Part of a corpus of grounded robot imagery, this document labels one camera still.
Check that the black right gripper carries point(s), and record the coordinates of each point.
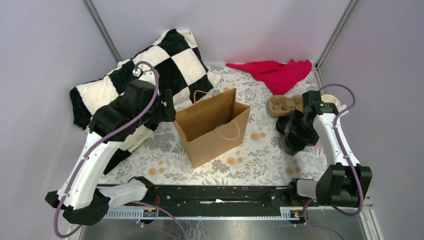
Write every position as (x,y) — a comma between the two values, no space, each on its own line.
(311,138)

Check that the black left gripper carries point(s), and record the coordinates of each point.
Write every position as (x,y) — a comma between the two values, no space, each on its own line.
(167,112)

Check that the black paper coffee cup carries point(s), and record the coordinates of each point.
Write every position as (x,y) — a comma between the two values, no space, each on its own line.
(292,150)

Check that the brown paper bag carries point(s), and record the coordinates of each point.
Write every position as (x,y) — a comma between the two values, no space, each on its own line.
(195,126)

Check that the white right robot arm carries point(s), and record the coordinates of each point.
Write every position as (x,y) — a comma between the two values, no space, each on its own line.
(345,181)

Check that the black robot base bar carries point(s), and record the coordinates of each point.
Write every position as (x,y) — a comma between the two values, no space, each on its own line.
(222,202)

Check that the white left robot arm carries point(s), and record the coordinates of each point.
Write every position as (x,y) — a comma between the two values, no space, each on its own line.
(80,201)

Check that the brown cardboard cup carrier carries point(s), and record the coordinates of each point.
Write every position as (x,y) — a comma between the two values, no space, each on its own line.
(280,105)

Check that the black white checkered blanket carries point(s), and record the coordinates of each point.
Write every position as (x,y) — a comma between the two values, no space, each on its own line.
(164,77)

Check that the floral patterned table mat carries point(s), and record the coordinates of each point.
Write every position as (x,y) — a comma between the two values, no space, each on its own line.
(259,160)

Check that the red cloth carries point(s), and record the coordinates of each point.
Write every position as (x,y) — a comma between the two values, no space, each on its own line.
(278,77)

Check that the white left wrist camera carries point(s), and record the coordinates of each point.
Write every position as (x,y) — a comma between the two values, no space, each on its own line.
(139,73)

